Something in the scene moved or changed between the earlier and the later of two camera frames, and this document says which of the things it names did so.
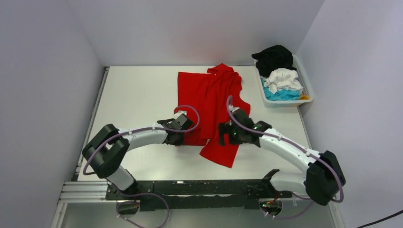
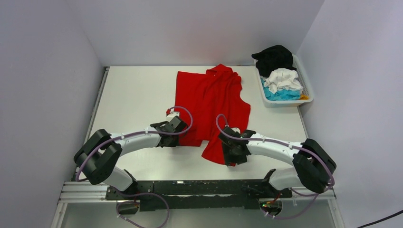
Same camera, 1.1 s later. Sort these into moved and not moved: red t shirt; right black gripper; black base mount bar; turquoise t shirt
Moved: right black gripper
Not moved: red t shirt; black base mount bar; turquoise t shirt
